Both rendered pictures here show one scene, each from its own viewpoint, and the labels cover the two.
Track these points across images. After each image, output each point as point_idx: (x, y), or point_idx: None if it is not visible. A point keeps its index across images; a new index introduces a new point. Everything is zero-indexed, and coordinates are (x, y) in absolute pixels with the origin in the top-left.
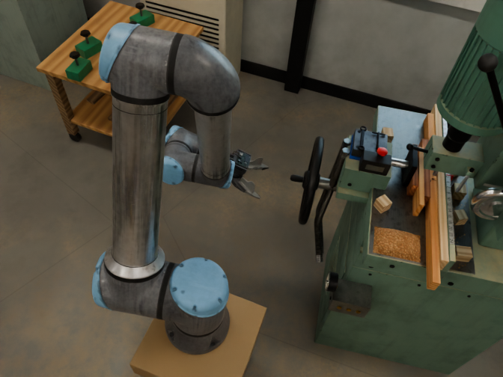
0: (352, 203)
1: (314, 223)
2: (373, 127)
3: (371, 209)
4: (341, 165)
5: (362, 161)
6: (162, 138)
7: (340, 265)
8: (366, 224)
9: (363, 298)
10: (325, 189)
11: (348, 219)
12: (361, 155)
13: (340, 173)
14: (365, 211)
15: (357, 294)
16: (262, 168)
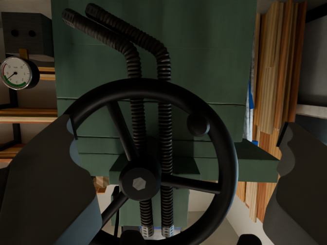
0: (205, 48)
1: (125, 53)
2: (254, 163)
3: (96, 176)
4: (140, 210)
5: (123, 230)
6: None
7: (102, 2)
8: (83, 161)
9: (46, 60)
10: (161, 128)
11: (180, 32)
12: (137, 227)
13: (133, 200)
14: (109, 153)
15: (45, 59)
16: (283, 137)
